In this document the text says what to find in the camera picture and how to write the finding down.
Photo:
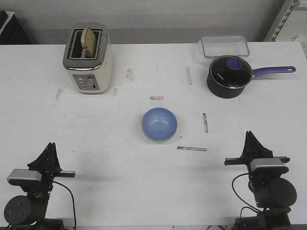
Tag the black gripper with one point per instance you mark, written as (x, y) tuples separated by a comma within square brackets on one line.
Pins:
[(48, 160), (253, 148)]

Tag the green bowl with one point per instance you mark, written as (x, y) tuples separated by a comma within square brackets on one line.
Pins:
[(159, 134)]

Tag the blue bowl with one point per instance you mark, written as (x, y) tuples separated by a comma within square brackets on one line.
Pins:
[(159, 117)]

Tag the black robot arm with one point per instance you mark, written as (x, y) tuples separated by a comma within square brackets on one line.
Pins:
[(273, 194), (28, 212)]

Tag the dark blue saucepan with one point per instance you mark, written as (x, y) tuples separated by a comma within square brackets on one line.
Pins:
[(226, 93)]

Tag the glass pot lid blue knob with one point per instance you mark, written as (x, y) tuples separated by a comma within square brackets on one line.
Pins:
[(231, 72)]

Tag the cream two-slot toaster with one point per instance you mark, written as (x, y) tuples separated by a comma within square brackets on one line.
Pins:
[(89, 75)]

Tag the clear plastic food container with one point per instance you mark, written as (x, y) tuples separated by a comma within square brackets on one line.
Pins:
[(221, 45)]

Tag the white slotted shelf rack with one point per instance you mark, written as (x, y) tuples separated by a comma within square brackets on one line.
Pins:
[(290, 24)]

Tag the slice of toast bread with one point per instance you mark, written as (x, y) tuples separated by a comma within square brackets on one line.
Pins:
[(88, 42)]

